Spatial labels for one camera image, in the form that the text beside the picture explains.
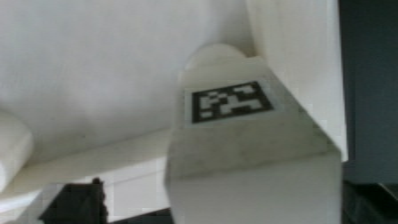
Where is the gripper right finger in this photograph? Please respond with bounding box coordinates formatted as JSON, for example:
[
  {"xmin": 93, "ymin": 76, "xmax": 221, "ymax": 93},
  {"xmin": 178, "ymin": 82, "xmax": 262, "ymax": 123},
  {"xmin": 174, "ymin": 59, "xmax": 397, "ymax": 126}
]
[{"xmin": 342, "ymin": 181, "xmax": 398, "ymax": 224}]

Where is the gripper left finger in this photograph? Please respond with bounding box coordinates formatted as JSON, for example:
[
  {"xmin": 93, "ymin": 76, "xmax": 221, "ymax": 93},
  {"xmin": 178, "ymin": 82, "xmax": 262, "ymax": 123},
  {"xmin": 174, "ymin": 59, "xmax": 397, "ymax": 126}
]
[{"xmin": 39, "ymin": 178, "xmax": 109, "ymax": 224}]

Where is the white table leg with tag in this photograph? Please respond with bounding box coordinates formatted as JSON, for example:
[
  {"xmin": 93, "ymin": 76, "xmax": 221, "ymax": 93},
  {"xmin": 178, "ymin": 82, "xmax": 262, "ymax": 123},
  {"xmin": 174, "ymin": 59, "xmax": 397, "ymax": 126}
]
[{"xmin": 0, "ymin": 112, "xmax": 34, "ymax": 192}]

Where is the white square tabletop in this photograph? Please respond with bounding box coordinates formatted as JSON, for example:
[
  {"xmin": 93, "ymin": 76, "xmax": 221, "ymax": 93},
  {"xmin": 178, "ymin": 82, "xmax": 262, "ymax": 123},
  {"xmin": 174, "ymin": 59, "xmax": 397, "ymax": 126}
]
[{"xmin": 0, "ymin": 0, "xmax": 350, "ymax": 224}]

